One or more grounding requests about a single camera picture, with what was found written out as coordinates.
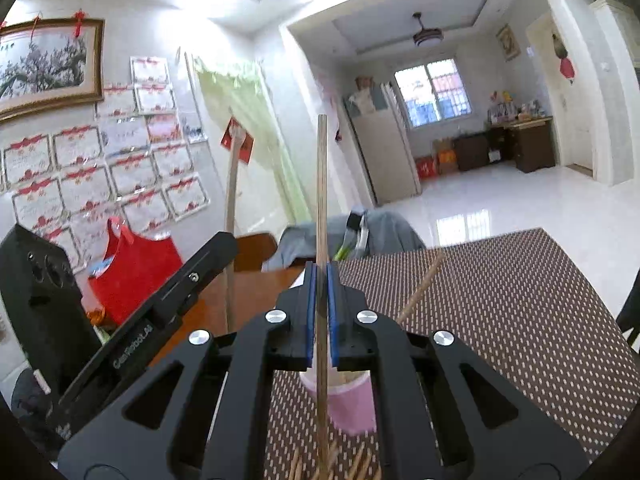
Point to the white tall cabinet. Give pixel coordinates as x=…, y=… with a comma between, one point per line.
x=617, y=85

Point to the red door decoration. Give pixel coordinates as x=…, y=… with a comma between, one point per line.
x=565, y=62

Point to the brown dotted placemat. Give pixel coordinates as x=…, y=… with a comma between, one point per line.
x=500, y=310

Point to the ceiling fan lamp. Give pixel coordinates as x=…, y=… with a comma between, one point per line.
x=427, y=35

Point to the white door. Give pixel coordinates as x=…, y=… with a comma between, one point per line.
x=575, y=110

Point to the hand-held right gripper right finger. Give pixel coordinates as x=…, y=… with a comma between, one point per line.
x=334, y=310

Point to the light green curtain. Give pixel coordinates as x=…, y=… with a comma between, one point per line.
x=250, y=125

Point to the wall of award certificates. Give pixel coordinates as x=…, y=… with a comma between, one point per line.
x=80, y=180

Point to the barred window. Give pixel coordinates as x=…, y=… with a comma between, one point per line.
x=432, y=92

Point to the white refrigerator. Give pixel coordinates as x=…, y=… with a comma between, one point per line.
x=385, y=155

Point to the long wooden chopstick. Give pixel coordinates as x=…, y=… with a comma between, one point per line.
x=422, y=285
x=230, y=200
x=322, y=185

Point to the grey jacket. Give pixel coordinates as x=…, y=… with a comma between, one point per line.
x=300, y=240

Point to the red plastic bag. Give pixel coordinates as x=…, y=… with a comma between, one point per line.
x=140, y=270

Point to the small photo prints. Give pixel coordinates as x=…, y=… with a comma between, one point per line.
x=194, y=127

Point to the row of small desk items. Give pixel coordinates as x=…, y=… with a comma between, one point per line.
x=515, y=109

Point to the red diamond wall decoration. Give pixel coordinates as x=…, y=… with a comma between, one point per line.
x=246, y=149

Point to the pink paper cup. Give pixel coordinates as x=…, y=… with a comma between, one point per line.
x=350, y=405

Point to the framed blossom painting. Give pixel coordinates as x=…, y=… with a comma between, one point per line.
x=45, y=65

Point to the small framed wall picture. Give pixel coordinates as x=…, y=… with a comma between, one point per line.
x=508, y=42

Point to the pile of wooden chopsticks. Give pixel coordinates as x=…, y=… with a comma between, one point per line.
x=360, y=465

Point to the red cardboard box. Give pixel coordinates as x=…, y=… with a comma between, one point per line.
x=425, y=167

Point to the orange cardboard box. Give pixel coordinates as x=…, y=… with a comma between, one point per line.
x=445, y=157

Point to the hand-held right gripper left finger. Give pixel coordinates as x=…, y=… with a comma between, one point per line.
x=312, y=310

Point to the dark wooden desk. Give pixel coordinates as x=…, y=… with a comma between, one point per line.
x=530, y=145

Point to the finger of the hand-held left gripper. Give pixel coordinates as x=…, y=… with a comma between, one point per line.
x=200, y=275

